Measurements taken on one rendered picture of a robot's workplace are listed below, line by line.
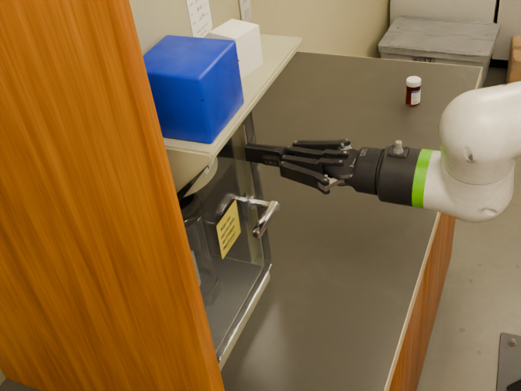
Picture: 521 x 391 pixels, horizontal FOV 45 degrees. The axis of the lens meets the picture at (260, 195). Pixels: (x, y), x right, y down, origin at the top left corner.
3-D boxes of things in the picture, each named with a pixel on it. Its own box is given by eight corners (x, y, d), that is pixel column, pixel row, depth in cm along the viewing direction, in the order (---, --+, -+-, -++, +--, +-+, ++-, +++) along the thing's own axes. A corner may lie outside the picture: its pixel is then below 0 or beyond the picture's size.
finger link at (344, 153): (346, 155, 101) (350, 150, 102) (283, 145, 106) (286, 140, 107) (347, 174, 104) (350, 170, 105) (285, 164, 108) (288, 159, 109)
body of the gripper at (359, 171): (388, 138, 101) (333, 131, 104) (374, 168, 95) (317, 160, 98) (388, 175, 105) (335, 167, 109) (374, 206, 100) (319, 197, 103)
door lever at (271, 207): (234, 236, 110) (232, 225, 109) (255, 202, 117) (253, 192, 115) (262, 242, 108) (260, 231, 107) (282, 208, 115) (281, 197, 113)
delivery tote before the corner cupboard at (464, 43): (376, 96, 370) (376, 45, 350) (395, 64, 399) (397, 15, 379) (481, 110, 347) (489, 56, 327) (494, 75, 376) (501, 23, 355)
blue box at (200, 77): (141, 134, 79) (123, 70, 73) (179, 95, 86) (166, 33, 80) (212, 145, 75) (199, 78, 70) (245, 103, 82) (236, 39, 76)
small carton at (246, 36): (215, 70, 90) (208, 32, 86) (237, 57, 93) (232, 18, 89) (240, 79, 87) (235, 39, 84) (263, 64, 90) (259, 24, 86)
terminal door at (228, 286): (203, 383, 111) (155, 211, 86) (269, 264, 132) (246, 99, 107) (207, 384, 110) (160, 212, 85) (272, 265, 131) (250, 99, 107)
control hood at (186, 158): (146, 203, 84) (128, 141, 78) (243, 85, 106) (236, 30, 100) (222, 219, 80) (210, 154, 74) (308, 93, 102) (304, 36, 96)
